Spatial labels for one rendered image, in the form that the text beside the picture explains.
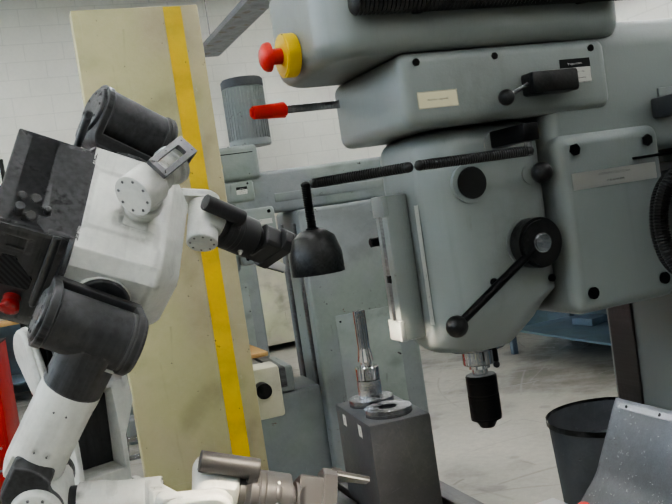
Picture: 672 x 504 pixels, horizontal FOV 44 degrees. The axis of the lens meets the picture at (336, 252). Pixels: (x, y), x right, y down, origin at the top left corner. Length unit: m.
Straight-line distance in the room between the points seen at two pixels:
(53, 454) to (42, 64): 9.15
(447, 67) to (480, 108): 0.07
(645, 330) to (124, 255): 0.89
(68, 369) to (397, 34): 0.65
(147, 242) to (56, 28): 9.14
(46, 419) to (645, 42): 1.04
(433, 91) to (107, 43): 1.92
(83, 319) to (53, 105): 9.06
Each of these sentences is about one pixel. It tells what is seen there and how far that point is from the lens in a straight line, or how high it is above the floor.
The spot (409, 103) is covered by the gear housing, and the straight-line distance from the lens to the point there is 1.10.
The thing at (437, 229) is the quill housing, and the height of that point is 1.49.
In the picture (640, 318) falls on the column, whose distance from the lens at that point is 1.55.
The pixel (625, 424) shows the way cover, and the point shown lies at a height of 1.08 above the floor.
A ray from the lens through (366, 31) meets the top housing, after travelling 1.08.
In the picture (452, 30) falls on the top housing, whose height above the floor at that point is 1.75.
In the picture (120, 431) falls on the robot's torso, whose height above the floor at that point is 1.18.
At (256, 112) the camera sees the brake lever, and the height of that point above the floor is 1.70.
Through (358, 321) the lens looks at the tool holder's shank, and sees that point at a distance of 1.64.
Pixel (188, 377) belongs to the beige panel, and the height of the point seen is 1.05.
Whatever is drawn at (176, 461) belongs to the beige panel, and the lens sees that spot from 2.94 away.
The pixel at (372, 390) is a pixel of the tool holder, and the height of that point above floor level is 1.18.
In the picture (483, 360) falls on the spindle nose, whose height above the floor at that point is 1.29.
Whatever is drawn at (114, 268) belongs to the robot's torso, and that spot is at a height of 1.50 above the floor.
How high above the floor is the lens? 1.54
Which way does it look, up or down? 3 degrees down
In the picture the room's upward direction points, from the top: 8 degrees counter-clockwise
